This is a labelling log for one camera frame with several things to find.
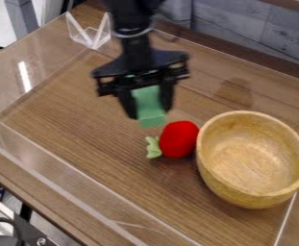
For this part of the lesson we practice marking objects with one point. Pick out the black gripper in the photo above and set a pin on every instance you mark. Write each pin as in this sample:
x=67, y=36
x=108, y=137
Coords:
x=141, y=66

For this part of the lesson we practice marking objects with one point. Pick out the green foam block stick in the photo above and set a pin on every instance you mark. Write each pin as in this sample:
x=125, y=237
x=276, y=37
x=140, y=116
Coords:
x=152, y=114

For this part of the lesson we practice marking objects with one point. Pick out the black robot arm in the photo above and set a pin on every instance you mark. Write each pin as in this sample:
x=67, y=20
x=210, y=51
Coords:
x=133, y=17

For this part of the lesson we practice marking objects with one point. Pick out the light wooden bowl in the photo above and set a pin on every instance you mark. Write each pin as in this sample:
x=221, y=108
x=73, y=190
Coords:
x=248, y=157

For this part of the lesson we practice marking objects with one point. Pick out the red plush strawberry toy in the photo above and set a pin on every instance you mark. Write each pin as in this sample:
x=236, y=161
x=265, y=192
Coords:
x=177, y=141

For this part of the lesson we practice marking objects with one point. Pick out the black device bottom left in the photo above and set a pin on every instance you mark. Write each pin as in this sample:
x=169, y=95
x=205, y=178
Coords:
x=25, y=234

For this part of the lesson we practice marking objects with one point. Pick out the clear acrylic tray enclosure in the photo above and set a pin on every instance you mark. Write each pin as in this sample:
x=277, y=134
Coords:
x=73, y=154

